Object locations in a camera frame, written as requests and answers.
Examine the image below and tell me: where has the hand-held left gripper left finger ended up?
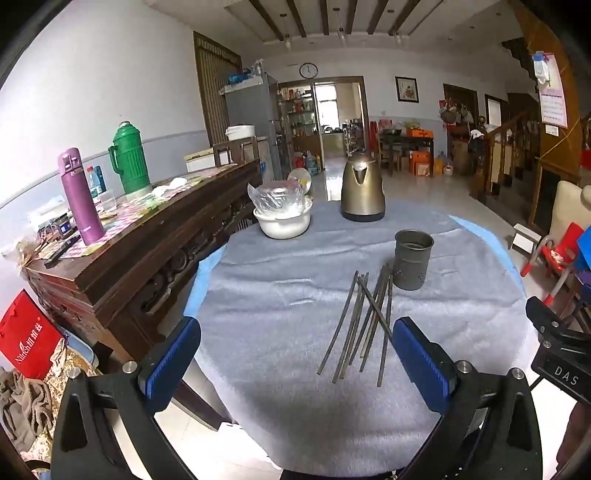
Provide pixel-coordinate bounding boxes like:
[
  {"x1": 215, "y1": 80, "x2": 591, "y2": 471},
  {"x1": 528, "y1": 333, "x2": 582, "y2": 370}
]
[{"x1": 50, "y1": 316, "x2": 201, "y2": 480}]

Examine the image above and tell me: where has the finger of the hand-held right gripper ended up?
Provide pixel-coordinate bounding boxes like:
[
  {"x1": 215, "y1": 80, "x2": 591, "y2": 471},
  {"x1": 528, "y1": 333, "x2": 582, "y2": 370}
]
[{"x1": 525, "y1": 295, "x2": 591, "y2": 357}]

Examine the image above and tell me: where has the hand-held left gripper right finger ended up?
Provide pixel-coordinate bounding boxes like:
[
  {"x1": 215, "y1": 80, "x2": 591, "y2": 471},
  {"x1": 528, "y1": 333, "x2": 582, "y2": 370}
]
[{"x1": 392, "y1": 316, "x2": 544, "y2": 480}]

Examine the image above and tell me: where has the pile of dark chopsticks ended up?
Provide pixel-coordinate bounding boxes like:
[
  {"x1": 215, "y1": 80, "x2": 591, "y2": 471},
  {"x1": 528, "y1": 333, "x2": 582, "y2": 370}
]
[{"x1": 316, "y1": 264, "x2": 395, "y2": 388}]

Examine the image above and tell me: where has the grey metal utensil holder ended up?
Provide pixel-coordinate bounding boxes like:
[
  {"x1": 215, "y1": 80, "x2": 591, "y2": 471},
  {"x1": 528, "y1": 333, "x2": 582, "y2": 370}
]
[{"x1": 394, "y1": 229, "x2": 435, "y2": 291}]

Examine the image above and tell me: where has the person's right forearm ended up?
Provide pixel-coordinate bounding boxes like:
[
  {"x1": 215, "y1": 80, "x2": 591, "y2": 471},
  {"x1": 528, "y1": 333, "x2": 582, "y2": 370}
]
[{"x1": 556, "y1": 399, "x2": 591, "y2": 476}]

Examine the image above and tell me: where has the red child chair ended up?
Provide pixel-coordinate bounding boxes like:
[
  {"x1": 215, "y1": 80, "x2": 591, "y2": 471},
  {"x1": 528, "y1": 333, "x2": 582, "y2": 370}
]
[{"x1": 521, "y1": 222, "x2": 587, "y2": 308}]

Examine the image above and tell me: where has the blue under cloth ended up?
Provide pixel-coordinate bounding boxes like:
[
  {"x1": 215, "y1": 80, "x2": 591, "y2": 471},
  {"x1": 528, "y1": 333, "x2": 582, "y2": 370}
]
[{"x1": 184, "y1": 213, "x2": 527, "y2": 324}]

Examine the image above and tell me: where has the carved wooden sideboard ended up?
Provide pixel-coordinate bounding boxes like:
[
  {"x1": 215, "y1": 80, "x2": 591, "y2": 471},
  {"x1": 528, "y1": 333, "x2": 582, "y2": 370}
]
[{"x1": 22, "y1": 159, "x2": 264, "y2": 432}]

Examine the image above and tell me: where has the white step stool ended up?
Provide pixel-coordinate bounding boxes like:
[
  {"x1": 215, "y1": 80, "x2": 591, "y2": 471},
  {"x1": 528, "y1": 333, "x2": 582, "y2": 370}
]
[{"x1": 509, "y1": 223, "x2": 542, "y2": 256}]

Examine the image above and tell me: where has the cream upholstered chair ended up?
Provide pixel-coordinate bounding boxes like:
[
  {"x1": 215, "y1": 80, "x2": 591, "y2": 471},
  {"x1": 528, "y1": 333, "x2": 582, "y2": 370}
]
[{"x1": 549, "y1": 181, "x2": 591, "y2": 259}]

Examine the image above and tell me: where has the grey tablecloth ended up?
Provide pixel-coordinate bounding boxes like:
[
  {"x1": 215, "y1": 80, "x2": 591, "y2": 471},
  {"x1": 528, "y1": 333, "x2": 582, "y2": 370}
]
[{"x1": 191, "y1": 199, "x2": 532, "y2": 480}]

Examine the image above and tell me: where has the red paper bag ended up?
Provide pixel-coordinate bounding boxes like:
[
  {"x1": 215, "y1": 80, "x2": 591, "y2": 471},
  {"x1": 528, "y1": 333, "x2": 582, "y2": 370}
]
[{"x1": 0, "y1": 290, "x2": 66, "y2": 380}]

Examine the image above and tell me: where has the patterned sideboard mat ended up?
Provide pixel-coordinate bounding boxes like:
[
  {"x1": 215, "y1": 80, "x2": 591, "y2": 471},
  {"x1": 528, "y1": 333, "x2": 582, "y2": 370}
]
[{"x1": 59, "y1": 165, "x2": 241, "y2": 260}]

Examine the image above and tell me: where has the brown crumpled cloth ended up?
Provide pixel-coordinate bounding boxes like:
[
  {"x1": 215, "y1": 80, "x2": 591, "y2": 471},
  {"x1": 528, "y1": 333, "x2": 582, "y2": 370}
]
[{"x1": 0, "y1": 368, "x2": 54, "y2": 452}]

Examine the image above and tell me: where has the clear plastic cup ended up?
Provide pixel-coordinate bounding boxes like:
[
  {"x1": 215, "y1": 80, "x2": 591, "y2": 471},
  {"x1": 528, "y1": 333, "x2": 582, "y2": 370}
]
[{"x1": 98, "y1": 191, "x2": 119, "y2": 219}]

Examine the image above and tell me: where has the small glass jar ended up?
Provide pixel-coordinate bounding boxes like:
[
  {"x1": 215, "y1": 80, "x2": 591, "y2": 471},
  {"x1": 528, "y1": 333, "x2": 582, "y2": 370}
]
[{"x1": 50, "y1": 213, "x2": 77, "y2": 240}]

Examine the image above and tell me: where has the white bowl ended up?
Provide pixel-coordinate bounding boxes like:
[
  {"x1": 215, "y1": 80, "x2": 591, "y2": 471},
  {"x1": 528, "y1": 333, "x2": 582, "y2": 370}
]
[{"x1": 253, "y1": 202, "x2": 313, "y2": 240}]

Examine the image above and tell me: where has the purple thermos bottle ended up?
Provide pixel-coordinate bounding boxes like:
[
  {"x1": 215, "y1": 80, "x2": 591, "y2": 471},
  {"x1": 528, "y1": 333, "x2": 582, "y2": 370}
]
[{"x1": 57, "y1": 148, "x2": 106, "y2": 246}]

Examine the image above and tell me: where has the bronze electric kettle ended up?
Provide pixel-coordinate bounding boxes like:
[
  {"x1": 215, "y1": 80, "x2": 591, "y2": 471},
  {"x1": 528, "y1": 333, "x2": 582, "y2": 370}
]
[{"x1": 340, "y1": 152, "x2": 386, "y2": 223}]

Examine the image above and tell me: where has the blue label water bottle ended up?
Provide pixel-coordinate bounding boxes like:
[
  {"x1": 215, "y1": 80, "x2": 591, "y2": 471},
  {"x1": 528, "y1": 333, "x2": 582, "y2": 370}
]
[{"x1": 86, "y1": 165, "x2": 108, "y2": 200}]

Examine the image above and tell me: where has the clear plastic bag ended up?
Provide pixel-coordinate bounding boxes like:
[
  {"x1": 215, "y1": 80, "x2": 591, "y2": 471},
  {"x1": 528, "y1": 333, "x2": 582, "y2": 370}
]
[{"x1": 247, "y1": 180, "x2": 306, "y2": 216}]

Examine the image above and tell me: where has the wooden staircase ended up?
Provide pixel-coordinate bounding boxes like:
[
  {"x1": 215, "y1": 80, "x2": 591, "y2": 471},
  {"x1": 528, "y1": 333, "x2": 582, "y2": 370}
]
[{"x1": 468, "y1": 106, "x2": 550, "y2": 205}]

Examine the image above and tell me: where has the white chest freezer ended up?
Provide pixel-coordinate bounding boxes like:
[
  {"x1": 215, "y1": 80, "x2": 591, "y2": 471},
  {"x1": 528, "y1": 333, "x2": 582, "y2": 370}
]
[{"x1": 184, "y1": 148, "x2": 216, "y2": 173}]

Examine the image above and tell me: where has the green thermos jug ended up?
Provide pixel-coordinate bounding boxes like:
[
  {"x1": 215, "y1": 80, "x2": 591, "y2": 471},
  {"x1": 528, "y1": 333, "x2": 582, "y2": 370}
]
[{"x1": 108, "y1": 121, "x2": 153, "y2": 196}]

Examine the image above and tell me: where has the orange carton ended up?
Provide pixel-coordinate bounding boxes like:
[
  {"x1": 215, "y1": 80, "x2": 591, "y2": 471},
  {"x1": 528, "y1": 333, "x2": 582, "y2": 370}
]
[{"x1": 410, "y1": 150, "x2": 433, "y2": 177}]

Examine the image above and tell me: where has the blue print white freezer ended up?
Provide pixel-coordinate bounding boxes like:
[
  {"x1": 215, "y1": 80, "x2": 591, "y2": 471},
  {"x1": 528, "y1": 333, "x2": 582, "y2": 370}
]
[{"x1": 256, "y1": 137, "x2": 278, "y2": 184}]

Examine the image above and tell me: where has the dark wooden side table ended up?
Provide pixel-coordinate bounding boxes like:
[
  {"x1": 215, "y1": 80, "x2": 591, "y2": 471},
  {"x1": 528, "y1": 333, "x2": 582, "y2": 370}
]
[{"x1": 379, "y1": 129, "x2": 435, "y2": 176}]

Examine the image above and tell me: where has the wooden chair with panel back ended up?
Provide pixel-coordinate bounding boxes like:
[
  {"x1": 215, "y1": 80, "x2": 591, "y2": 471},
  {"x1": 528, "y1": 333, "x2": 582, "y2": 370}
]
[{"x1": 212, "y1": 136, "x2": 259, "y2": 168}]

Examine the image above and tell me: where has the grey refrigerator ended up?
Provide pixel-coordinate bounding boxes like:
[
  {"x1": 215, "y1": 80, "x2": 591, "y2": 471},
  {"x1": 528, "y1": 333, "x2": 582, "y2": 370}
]
[{"x1": 224, "y1": 74, "x2": 283, "y2": 184}]

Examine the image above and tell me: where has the white hanging plastic bag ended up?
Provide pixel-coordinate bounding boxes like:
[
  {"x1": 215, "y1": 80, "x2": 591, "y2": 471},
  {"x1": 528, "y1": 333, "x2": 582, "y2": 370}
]
[{"x1": 531, "y1": 51, "x2": 550, "y2": 84}]

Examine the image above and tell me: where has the brown wooden door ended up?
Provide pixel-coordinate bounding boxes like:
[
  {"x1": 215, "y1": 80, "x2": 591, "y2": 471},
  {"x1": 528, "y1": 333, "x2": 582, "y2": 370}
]
[{"x1": 192, "y1": 31, "x2": 243, "y2": 147}]

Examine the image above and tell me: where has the glass display shelf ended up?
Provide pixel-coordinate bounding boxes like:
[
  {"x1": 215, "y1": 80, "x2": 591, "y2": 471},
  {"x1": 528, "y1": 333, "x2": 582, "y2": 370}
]
[{"x1": 277, "y1": 85, "x2": 319, "y2": 158}]

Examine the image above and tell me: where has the pink wall calendar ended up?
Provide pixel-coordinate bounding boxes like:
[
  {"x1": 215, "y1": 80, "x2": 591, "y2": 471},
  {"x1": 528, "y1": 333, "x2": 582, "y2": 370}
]
[{"x1": 537, "y1": 53, "x2": 570, "y2": 130}]

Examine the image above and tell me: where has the framed wall picture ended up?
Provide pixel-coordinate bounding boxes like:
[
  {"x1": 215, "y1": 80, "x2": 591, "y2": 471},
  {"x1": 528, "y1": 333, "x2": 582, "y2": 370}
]
[{"x1": 394, "y1": 76, "x2": 420, "y2": 103}]

